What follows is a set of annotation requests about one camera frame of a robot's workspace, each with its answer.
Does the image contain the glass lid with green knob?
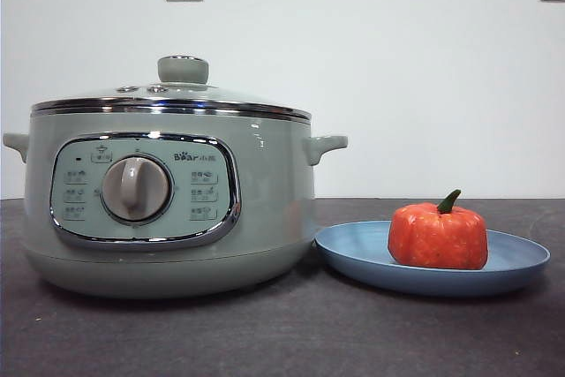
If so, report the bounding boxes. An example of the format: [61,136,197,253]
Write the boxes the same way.
[31,55,313,119]

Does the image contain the orange pumpkin with green stem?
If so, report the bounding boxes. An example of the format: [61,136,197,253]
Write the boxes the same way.
[387,188,489,271]

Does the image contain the pale green electric steamer pot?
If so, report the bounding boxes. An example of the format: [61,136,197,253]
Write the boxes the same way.
[2,102,350,299]

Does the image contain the blue round plate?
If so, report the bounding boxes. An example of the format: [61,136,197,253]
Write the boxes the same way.
[314,219,552,298]

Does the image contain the grey round control dial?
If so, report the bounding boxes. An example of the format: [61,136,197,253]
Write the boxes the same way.
[100,154,173,222]

